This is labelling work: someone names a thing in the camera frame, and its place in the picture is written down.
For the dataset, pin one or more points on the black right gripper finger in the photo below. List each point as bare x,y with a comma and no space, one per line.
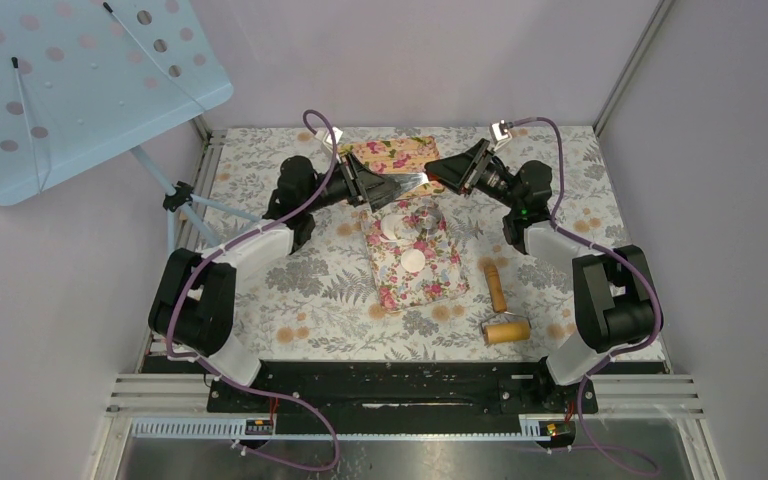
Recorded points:
449,177
465,159

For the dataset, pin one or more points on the red handled metal scraper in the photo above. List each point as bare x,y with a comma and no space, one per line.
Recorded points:
407,182

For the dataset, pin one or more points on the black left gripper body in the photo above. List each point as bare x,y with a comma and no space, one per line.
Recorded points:
344,185

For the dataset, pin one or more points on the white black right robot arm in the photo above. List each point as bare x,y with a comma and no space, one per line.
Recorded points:
615,304

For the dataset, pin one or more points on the white dough ball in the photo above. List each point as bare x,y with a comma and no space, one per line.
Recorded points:
396,229

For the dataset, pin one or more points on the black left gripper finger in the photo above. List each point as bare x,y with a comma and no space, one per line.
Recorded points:
382,195
370,179

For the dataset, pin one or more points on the round metal dough cutter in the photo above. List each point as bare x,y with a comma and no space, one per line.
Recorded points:
427,220

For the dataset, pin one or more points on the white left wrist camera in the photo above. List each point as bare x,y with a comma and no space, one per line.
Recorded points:
328,138

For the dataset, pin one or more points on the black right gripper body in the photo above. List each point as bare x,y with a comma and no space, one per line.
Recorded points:
496,181

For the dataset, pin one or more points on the floral grey table mat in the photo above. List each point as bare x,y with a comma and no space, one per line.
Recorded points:
321,303

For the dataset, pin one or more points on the white slotted cable duct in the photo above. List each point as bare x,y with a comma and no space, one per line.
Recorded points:
520,429

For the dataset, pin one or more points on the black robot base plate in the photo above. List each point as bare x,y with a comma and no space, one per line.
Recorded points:
447,395

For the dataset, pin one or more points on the wooden dough roller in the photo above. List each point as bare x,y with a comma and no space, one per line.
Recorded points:
503,325

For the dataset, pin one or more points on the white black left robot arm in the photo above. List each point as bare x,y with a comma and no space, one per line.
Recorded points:
194,306

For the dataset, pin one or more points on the yellow floral rectangular tray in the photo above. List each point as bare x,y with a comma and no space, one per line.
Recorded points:
395,156

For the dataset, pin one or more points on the round cut dough wrapper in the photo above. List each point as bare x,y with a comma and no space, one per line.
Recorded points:
413,260

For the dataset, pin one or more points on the light blue perforated music stand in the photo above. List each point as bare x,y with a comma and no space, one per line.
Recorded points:
82,82

